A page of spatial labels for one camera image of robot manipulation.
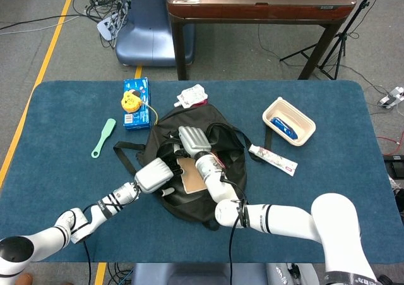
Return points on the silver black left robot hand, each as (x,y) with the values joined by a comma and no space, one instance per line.
(153,176)

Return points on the blue cookie box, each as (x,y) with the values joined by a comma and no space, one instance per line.
(137,121)

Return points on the blue carpet table cover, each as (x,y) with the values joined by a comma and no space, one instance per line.
(63,187)

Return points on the white power strip with plugs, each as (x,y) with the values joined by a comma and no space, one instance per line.
(105,27)

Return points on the mint green scrub brush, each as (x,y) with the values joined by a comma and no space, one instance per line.
(107,131)

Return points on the brown mahjong table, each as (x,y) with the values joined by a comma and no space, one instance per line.
(252,8)

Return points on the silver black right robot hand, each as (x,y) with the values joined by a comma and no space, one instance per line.
(194,141)

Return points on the beige plastic food container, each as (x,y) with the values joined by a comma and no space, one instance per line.
(277,108)

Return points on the yellow tape measure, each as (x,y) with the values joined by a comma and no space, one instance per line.
(130,103)

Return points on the black floor device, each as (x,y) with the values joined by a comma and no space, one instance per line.
(396,166)

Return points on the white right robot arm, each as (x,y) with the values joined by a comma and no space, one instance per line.
(284,222)

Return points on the brown kraft spiral notebook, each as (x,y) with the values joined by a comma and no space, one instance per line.
(191,177)

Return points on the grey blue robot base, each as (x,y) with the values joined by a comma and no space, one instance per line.
(189,274)

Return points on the white red spout pouch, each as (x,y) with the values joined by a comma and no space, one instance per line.
(192,95)

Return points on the white toothpaste tube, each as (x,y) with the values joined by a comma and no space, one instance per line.
(274,160)

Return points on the blue snack packet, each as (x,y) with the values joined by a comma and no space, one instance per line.
(284,127)

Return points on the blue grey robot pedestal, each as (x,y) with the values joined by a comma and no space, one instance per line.
(148,38)

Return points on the black tripod stand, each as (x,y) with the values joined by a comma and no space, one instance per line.
(339,45)

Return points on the black fabric backpack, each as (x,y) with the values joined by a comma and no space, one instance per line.
(189,204)

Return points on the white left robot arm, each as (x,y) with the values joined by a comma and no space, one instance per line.
(41,238)

